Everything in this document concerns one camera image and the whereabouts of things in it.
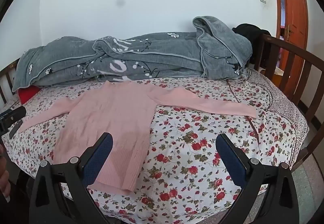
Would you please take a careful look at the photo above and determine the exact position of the grey patterned quilt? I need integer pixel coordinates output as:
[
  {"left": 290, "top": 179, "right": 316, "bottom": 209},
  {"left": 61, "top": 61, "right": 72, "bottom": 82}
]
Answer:
[{"left": 13, "top": 16, "right": 253, "bottom": 91}]

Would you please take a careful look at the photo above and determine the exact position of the floral bed sheet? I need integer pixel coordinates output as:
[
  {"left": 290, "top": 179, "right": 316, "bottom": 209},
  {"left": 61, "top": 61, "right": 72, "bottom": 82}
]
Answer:
[{"left": 1, "top": 68, "right": 310, "bottom": 224}]

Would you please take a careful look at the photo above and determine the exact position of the wooden bed headboard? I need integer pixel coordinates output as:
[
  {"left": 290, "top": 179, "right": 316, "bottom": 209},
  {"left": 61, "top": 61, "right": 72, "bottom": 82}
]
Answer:
[{"left": 0, "top": 58, "right": 19, "bottom": 105}]

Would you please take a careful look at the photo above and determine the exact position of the person's left hand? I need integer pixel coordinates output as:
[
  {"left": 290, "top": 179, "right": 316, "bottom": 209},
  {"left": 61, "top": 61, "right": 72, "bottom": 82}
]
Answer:
[{"left": 0, "top": 146, "right": 11, "bottom": 201}]

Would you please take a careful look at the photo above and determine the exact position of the red pillow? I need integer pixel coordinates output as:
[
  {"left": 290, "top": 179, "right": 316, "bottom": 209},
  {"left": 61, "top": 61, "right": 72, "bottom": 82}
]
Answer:
[{"left": 18, "top": 86, "right": 41, "bottom": 105}]

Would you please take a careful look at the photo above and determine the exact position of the pink knit sweater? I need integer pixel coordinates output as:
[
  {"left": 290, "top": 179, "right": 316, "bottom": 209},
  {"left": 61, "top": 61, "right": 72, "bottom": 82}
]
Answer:
[{"left": 20, "top": 81, "right": 256, "bottom": 195}]

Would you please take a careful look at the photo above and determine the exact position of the wooden bed footboard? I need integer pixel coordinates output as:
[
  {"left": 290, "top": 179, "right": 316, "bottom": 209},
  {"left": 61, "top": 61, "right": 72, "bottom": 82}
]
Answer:
[{"left": 254, "top": 34, "right": 323, "bottom": 171}]

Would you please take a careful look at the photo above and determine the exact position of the black garment on footboard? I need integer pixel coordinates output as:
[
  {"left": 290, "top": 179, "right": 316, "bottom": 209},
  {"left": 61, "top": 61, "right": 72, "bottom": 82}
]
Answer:
[{"left": 232, "top": 23, "right": 271, "bottom": 49}]

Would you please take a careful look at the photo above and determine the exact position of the orange wooden door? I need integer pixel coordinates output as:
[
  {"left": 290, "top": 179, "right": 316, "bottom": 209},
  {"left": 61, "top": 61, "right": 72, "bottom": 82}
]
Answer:
[{"left": 269, "top": 0, "right": 309, "bottom": 68}]

